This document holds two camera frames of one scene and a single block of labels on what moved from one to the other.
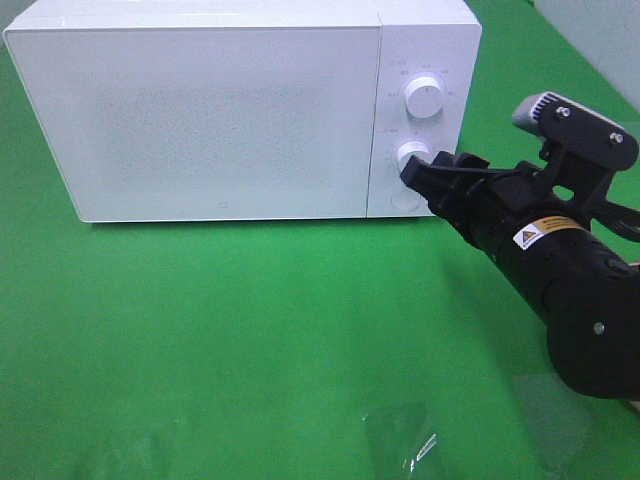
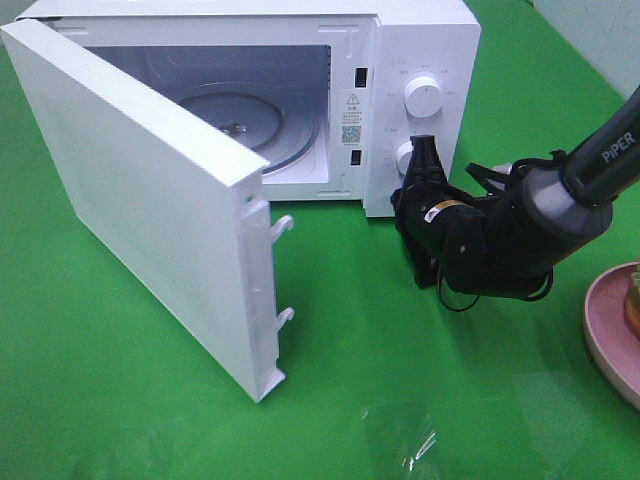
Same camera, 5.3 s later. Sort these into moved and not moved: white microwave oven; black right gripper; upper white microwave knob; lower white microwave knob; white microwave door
Moved: white microwave door; black right gripper
Not moved: white microwave oven; lower white microwave knob; upper white microwave knob
